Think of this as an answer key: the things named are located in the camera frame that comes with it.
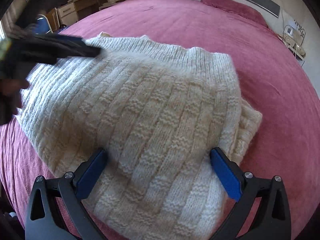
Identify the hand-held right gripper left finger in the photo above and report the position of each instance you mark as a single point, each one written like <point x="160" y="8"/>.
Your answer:
<point x="91" y="173"/>

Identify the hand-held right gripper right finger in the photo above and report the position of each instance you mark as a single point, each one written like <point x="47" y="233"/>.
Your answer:
<point x="225" y="175"/>

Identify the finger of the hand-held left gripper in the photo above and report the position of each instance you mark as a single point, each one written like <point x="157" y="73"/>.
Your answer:
<point x="70" y="41"/>
<point x="82" y="51"/>

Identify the white knitted sweater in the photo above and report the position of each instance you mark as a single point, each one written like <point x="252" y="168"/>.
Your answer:
<point x="150" y="110"/>

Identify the person's left forearm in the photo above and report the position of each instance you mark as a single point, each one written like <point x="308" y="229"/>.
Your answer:
<point x="7" y="107"/>

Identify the person's left hand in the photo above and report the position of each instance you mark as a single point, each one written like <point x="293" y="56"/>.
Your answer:
<point x="12" y="84"/>

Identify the brown wooden panel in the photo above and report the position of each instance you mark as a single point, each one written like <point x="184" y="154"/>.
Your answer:
<point x="52" y="17"/>

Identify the white drawer cabinet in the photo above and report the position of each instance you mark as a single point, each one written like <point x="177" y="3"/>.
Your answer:
<point x="66" y="11"/>

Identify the patterned beige curtain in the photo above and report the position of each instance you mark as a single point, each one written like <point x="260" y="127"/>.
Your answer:
<point x="10" y="17"/>

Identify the wooden desk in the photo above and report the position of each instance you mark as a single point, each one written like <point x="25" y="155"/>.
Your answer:
<point x="91" y="1"/>

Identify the bed with pink blanket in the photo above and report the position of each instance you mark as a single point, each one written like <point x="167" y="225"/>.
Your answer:
<point x="262" y="80"/>

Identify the pink pillow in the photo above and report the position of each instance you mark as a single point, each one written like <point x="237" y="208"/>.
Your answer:
<point x="232" y="7"/>

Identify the blue chair with white frame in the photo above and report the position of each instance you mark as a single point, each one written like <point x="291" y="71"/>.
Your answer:
<point x="42" y="26"/>

